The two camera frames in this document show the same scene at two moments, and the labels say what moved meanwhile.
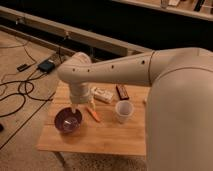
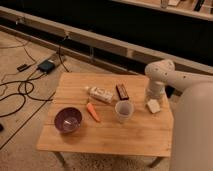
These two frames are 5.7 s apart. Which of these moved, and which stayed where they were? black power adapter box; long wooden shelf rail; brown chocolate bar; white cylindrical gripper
Moved: white cylindrical gripper
Stayed: long wooden shelf rail; brown chocolate bar; black power adapter box
